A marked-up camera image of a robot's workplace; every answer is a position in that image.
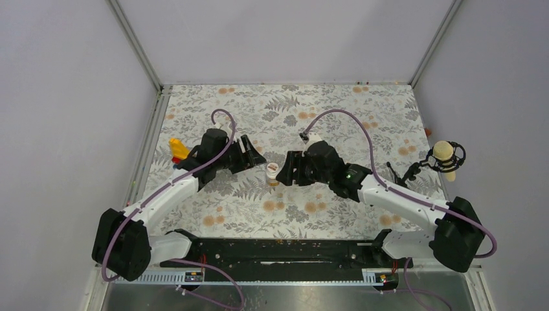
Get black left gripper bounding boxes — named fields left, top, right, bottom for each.
left=214, top=135, right=266, bottom=174

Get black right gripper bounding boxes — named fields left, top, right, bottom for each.
left=275, top=150, right=332, bottom=187

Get white orange pill bottle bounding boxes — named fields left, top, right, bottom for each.
left=265, top=162, right=280, bottom=187

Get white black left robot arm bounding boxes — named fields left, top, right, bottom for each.
left=91, top=128, right=266, bottom=281

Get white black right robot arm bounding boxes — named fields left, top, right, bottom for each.
left=274, top=133, right=486, bottom=273

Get floral patterned table mat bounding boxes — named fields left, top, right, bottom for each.
left=145, top=84, right=429, bottom=239

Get yellow blue toy blocks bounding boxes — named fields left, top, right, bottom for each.
left=168, top=137, right=190, bottom=164

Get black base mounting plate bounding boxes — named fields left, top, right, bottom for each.
left=160, top=229, right=406, bottom=277

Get beige foam microphone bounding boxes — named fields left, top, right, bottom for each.
left=427, top=141, right=466, bottom=182

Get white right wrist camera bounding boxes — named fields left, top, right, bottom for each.
left=299, top=132, right=322, bottom=149

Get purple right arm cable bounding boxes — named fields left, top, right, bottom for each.
left=300, top=109, right=499, bottom=259

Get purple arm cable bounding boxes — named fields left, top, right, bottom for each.
left=300, top=109, right=499, bottom=259
left=100, top=108, right=246, bottom=310

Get slotted metal cable duct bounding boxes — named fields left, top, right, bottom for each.
left=114, top=268, right=398, bottom=286

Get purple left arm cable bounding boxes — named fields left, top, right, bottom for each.
left=100, top=108, right=246, bottom=310

